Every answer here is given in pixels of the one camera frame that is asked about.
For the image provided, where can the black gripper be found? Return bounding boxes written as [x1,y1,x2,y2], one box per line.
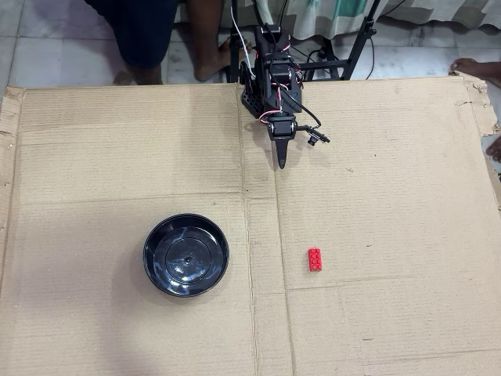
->
[265,112,299,170]

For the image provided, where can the red lego block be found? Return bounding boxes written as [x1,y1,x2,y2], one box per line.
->
[306,247,324,272]

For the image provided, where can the bare leg with foot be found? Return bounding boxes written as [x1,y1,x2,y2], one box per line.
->
[186,0,232,83]

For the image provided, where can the white bed leg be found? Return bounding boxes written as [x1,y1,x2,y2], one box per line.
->
[254,0,274,27]

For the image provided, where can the black metal stand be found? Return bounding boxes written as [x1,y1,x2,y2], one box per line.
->
[229,0,383,84]

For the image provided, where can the bare leg below shorts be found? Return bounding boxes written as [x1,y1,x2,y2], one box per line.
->
[113,62,164,86]

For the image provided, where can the brown cardboard sheet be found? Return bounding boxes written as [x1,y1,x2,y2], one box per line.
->
[0,74,501,376]

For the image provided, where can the black round bowl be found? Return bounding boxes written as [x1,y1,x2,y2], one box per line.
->
[142,212,230,299]

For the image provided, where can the dark blue shorts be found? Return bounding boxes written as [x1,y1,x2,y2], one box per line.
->
[85,0,181,70]

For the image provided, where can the bare foot of bystander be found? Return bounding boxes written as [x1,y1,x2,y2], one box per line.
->
[486,135,501,162]
[449,57,501,89]

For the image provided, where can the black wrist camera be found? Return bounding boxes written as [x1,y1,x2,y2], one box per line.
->
[296,124,331,148]

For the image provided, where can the white cable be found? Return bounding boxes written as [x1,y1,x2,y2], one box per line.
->
[230,0,254,79]

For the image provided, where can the thin black floor cable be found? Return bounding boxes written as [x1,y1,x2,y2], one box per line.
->
[369,27,377,81]

